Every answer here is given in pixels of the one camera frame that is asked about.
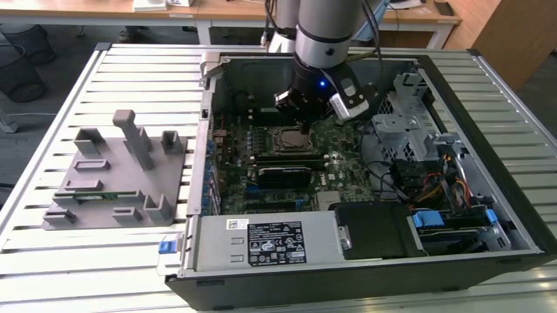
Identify CPU with silver top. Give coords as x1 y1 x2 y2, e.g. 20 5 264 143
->
280 130 306 147

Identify metal socket cover frame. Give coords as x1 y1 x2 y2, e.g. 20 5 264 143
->
274 129 311 153

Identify CPU socket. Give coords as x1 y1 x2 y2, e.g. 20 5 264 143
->
270 127 314 155

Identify pale blue teach pendant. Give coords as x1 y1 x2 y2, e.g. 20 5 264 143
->
353 0 391 43

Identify green motherboard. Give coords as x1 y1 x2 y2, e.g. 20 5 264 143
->
212 109 375 216

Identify metal drive cage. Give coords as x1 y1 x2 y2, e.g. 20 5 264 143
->
371 73 441 164

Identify black graphics card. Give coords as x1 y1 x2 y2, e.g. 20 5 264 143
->
256 167 314 189

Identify silver chipset heatsink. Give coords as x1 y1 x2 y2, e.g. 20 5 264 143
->
316 191 342 210

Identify short black expansion slot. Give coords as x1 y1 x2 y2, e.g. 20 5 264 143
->
244 201 306 211

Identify grey parts rack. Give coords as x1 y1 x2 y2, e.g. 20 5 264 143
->
41 109 191 231

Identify dark shoe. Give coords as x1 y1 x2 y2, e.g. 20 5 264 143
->
119 25 145 42

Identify black plastic bay shroud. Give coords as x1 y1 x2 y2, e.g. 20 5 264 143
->
328 201 426 261

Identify wooden cabinet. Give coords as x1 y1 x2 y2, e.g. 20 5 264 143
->
443 0 557 95

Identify blue disk carrier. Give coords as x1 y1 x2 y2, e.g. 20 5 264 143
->
411 211 446 231

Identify grey power supply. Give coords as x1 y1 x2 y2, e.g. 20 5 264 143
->
184 213 347 274

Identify green RAM stick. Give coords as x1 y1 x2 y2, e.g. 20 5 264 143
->
71 191 133 201

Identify blue case latch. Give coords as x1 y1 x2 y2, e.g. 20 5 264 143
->
157 239 180 256

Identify black PC case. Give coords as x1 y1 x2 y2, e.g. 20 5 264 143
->
163 48 557 310

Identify black mesh waste bin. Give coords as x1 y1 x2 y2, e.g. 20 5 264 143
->
0 24 57 66
0 44 48 104

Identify white stand foot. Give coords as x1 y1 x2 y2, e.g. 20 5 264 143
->
0 106 21 134

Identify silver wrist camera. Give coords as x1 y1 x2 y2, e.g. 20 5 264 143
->
328 76 371 121

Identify coloured power wires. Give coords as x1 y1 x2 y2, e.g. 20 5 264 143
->
409 153 475 213

